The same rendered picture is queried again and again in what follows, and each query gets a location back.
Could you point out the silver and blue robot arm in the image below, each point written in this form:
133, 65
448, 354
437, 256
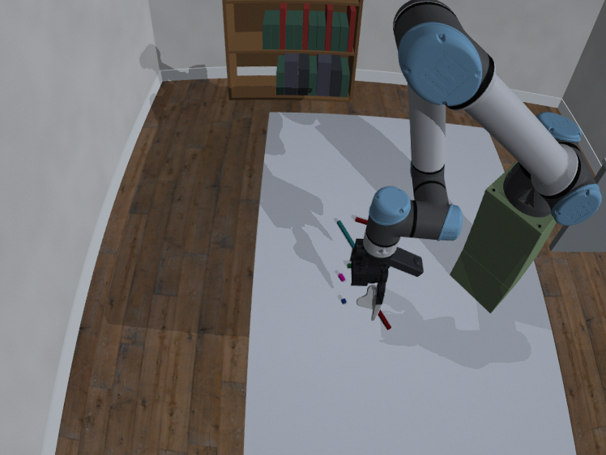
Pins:
443, 69

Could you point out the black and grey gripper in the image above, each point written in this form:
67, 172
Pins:
366, 271

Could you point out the turquoise rod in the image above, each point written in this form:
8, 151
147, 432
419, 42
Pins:
344, 231

